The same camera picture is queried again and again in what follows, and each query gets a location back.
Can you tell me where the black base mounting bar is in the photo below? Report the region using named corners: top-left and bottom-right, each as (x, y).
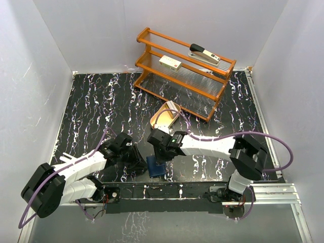
top-left (104, 182), bottom-right (256, 215)

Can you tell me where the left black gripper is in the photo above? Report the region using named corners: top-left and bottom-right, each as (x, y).
top-left (118, 144), bottom-right (147, 170)

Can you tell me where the orange wooden three-tier rack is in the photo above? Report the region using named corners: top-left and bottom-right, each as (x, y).
top-left (134, 27), bottom-right (236, 122)

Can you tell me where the blue card holder wallet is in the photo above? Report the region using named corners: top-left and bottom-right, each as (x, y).
top-left (146, 155), bottom-right (166, 178)

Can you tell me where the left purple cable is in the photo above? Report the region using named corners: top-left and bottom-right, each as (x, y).
top-left (18, 127), bottom-right (117, 229)

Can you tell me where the black and beige stapler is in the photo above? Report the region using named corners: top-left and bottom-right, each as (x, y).
top-left (188, 44), bottom-right (221, 66)

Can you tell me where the stack of credit cards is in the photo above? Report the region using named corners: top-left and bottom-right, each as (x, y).
top-left (166, 100), bottom-right (179, 111)

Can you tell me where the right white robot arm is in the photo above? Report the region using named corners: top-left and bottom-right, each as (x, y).
top-left (147, 129), bottom-right (267, 201)

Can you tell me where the white staples box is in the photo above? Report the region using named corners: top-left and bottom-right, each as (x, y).
top-left (159, 55), bottom-right (182, 72)

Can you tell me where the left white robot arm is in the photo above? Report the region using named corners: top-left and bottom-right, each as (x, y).
top-left (21, 132), bottom-right (147, 218)

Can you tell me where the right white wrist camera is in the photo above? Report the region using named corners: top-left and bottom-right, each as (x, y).
top-left (153, 124), bottom-right (170, 134)

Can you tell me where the aluminium frame rail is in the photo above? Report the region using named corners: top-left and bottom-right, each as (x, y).
top-left (244, 67), bottom-right (312, 243)

